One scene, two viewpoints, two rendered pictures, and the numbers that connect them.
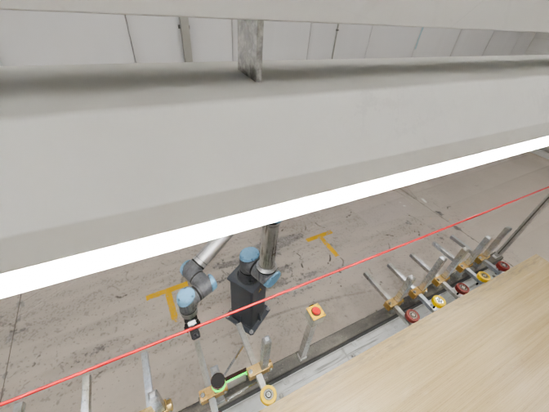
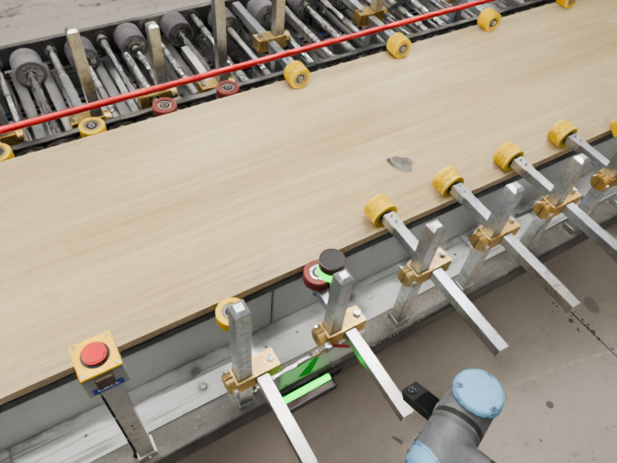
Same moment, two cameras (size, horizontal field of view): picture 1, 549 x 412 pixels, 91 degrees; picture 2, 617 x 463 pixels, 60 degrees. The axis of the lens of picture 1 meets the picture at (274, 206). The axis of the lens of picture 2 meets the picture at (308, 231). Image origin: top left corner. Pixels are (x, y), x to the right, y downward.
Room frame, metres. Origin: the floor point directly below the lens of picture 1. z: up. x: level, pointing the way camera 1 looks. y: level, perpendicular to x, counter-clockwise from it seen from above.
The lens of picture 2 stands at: (1.10, 0.03, 2.06)
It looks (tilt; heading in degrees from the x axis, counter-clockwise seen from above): 51 degrees down; 174
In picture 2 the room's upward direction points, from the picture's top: 7 degrees clockwise
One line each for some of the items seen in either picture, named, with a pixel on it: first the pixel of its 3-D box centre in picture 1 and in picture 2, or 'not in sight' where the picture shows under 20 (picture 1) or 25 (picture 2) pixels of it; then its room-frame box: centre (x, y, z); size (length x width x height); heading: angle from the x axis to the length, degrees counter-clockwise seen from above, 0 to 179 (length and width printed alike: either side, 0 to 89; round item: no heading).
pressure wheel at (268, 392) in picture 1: (268, 397); (232, 321); (0.44, -0.06, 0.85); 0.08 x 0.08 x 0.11
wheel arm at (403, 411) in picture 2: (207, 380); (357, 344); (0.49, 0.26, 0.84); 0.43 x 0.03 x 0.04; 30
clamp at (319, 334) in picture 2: (213, 392); (338, 326); (0.44, 0.21, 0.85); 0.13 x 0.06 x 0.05; 120
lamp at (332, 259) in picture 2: (219, 388); (328, 285); (0.42, 0.17, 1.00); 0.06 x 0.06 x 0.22; 30
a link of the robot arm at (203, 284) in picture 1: (203, 285); (446, 457); (0.84, 0.34, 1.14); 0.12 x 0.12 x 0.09; 51
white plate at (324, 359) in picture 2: (223, 387); (322, 360); (0.49, 0.18, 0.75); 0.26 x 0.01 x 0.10; 120
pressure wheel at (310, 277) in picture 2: not in sight; (316, 282); (0.31, 0.16, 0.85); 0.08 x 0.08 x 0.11
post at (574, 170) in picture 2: not in sight; (544, 215); (0.09, 0.85, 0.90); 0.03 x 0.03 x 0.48; 30
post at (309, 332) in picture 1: (307, 339); (128, 417); (0.71, -0.25, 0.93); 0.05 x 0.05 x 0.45; 30
